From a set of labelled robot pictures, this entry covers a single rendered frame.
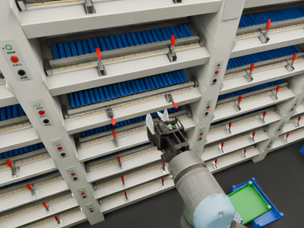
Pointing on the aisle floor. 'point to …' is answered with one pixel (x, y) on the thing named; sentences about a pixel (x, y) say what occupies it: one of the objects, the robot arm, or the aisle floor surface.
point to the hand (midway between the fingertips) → (154, 117)
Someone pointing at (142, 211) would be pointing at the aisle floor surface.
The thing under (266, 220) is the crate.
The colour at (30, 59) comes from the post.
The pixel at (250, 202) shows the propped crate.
